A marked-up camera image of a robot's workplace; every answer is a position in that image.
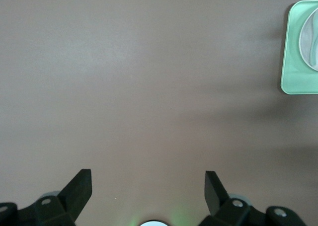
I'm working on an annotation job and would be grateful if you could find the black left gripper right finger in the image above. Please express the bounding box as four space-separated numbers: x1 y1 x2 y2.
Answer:
198 170 305 226

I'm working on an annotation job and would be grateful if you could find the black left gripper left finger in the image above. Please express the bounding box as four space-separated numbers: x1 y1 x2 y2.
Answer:
0 168 93 226

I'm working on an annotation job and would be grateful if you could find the round beige plate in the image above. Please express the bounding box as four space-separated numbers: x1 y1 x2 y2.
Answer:
299 6 318 72

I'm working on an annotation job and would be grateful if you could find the light green rectangular tray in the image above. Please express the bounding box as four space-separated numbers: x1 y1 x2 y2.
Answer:
280 0 318 95

